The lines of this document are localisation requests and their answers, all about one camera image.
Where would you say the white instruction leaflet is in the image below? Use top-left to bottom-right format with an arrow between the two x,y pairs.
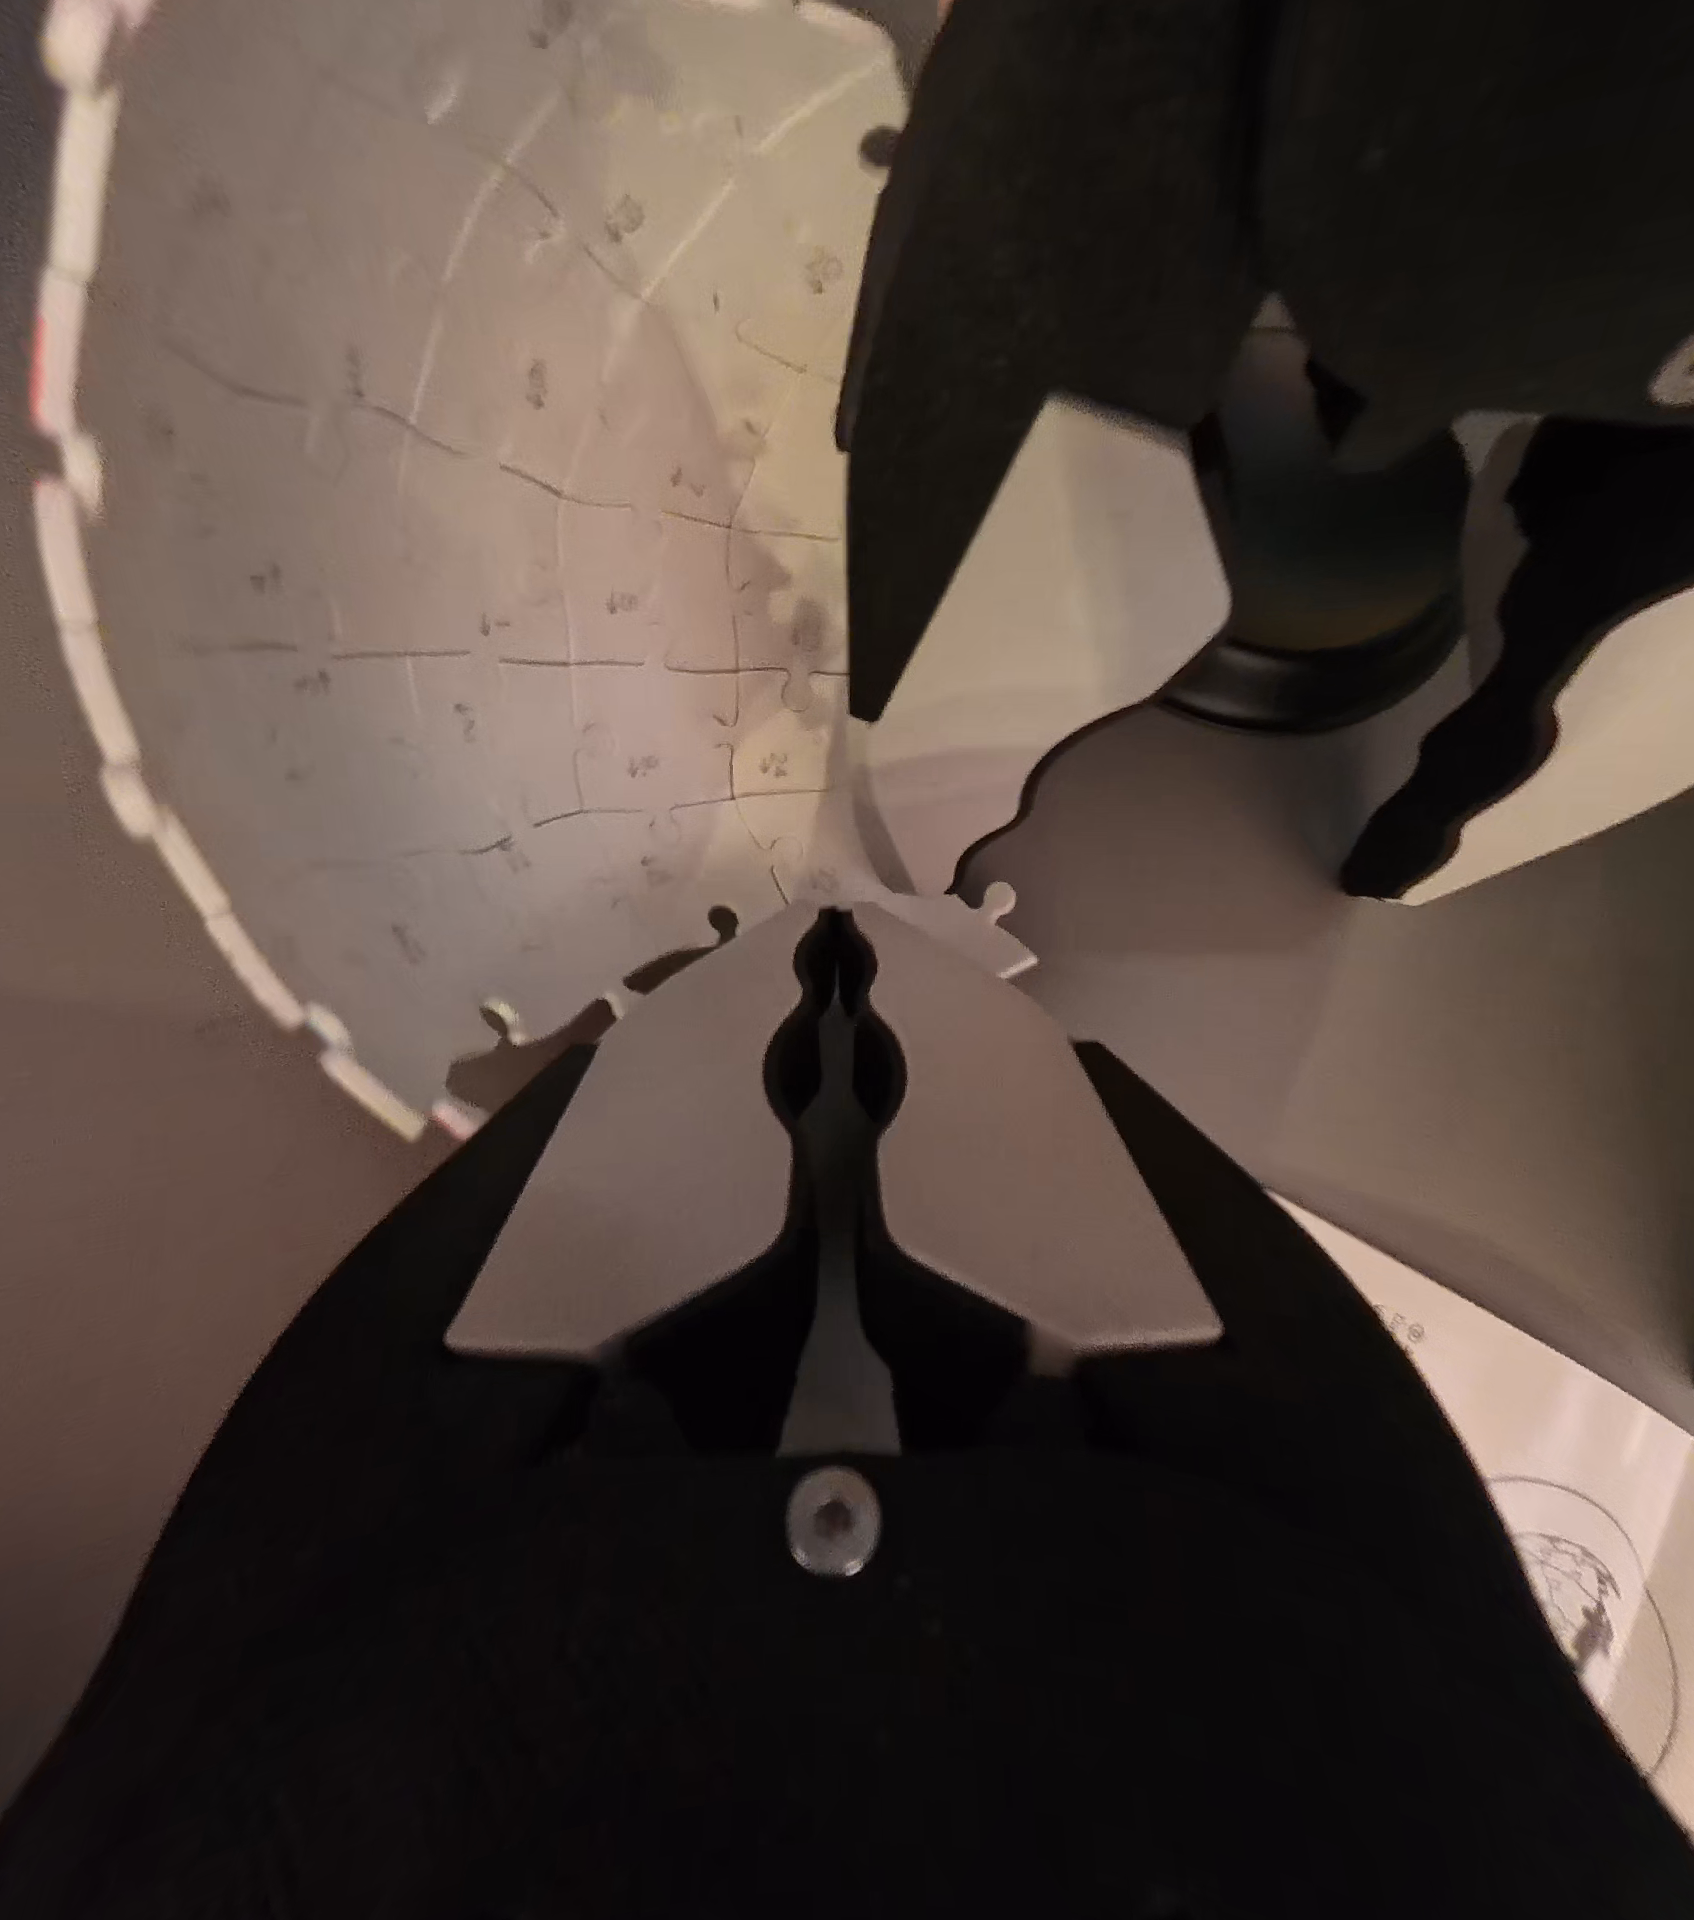
1299,1200 -> 1694,1920

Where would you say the black round ball stand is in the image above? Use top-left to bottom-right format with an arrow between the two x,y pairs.
1162,316 -> 1470,731

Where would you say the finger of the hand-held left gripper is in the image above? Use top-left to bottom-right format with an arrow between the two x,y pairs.
1336,419 -> 1694,908
839,300 -> 1241,731

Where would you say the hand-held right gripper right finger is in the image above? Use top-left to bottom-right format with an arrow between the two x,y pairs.
849,899 -> 1228,1368

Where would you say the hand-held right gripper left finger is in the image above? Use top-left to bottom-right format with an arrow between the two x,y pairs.
446,905 -> 829,1368

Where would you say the assembled white puzzle section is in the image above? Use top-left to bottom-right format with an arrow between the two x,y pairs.
33,0 -> 1036,1141

